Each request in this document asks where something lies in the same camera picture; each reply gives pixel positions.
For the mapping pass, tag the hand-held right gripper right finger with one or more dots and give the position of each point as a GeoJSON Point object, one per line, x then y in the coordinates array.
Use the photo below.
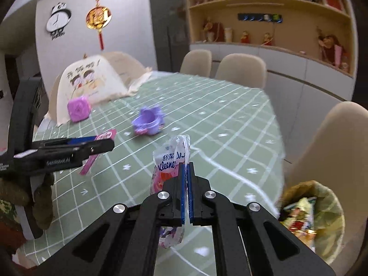
{"type": "Point", "coordinates": [191, 201]}

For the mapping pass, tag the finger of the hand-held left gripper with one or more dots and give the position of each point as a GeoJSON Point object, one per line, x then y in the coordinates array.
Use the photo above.
{"type": "Point", "coordinates": [83, 140]}
{"type": "Point", "coordinates": [96, 150]}

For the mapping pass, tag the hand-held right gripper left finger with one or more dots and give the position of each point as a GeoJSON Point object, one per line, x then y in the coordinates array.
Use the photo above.
{"type": "Point", "coordinates": [182, 201]}

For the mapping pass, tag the pink wrapper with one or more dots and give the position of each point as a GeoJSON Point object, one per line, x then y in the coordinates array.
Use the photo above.
{"type": "Point", "coordinates": [89, 165]}

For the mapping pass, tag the white pink tissue packet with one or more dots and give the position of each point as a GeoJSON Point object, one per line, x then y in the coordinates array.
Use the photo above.
{"type": "Point", "coordinates": [166, 161]}

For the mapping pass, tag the trash bin with yellow bag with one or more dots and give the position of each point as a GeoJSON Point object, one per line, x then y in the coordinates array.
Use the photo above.
{"type": "Point", "coordinates": [325, 207]}

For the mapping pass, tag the person's left hand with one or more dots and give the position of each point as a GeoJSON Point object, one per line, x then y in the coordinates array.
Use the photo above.
{"type": "Point", "coordinates": [44, 204]}

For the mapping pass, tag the beige dining chair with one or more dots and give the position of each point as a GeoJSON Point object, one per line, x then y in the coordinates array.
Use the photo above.
{"type": "Point", "coordinates": [197, 61]}
{"type": "Point", "coordinates": [241, 69]}
{"type": "Point", "coordinates": [325, 143]}
{"type": "Point", "coordinates": [55, 100]}

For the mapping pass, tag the white cartoon print food cover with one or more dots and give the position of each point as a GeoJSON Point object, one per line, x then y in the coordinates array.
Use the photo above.
{"type": "Point", "coordinates": [92, 83]}

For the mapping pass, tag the purple flower-shaped cup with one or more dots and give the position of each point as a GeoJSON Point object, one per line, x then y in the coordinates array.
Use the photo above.
{"type": "Point", "coordinates": [148, 120]}

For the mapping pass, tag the red gold hanging ornament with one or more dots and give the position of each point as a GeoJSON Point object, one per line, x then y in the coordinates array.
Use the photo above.
{"type": "Point", "coordinates": [98, 18]}

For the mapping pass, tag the dark glass door cabinet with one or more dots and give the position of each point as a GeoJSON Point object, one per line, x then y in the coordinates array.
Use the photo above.
{"type": "Point", "coordinates": [169, 23]}

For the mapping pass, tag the white sideboard cabinet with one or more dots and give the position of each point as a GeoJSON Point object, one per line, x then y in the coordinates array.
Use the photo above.
{"type": "Point", "coordinates": [290, 77]}

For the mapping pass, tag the red robed figurine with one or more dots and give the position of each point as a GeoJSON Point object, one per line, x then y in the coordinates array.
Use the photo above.
{"type": "Point", "coordinates": [213, 30]}

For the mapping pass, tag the white cup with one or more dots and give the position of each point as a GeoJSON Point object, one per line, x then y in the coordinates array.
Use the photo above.
{"type": "Point", "coordinates": [228, 35]}

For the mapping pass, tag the small red doll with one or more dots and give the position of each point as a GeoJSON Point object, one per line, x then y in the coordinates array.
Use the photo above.
{"type": "Point", "coordinates": [245, 37]}
{"type": "Point", "coordinates": [268, 39]}

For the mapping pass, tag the panda wall clock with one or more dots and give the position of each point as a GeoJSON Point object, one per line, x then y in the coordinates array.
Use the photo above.
{"type": "Point", "coordinates": [59, 20]}

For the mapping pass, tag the wooden wall shelf unit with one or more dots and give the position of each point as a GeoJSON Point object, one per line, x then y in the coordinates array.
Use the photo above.
{"type": "Point", "coordinates": [287, 31]}

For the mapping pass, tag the red picture frame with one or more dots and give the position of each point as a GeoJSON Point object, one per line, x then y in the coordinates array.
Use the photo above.
{"type": "Point", "coordinates": [332, 0]}

